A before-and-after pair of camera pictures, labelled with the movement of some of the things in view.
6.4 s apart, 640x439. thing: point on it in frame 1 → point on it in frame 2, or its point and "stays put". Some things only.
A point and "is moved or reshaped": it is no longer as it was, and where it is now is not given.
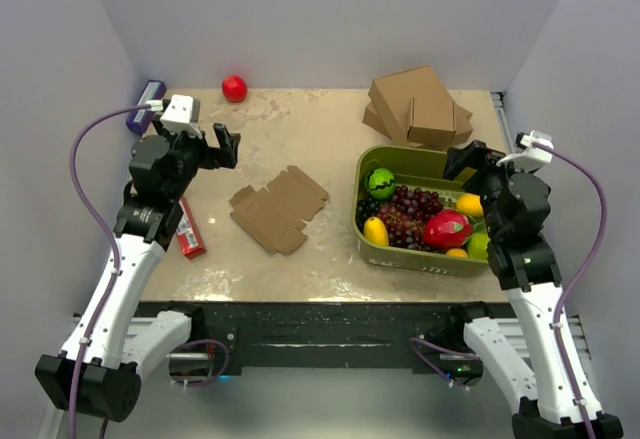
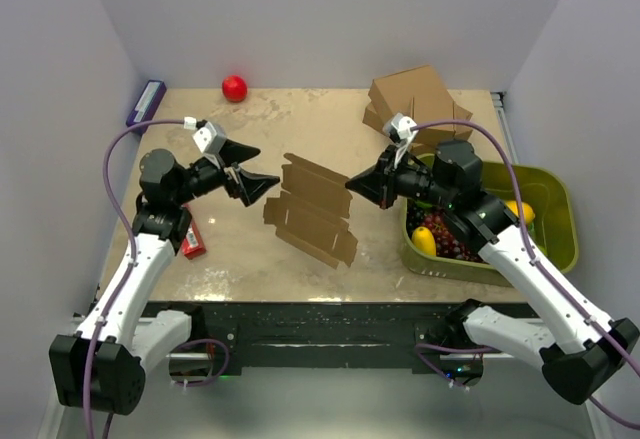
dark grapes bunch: [366, 208] → [415, 217]
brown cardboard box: [274, 215] is moved or reshaped
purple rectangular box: [138, 120] stays put
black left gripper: [225, 156] → [250, 187]
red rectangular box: [188, 232] stays put
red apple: [234, 88] stays put
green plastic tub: [419, 168] is moved or reshaped
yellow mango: [375, 231] → [424, 241]
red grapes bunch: [406, 214] → [446, 244]
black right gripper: [475, 155] → [379, 183]
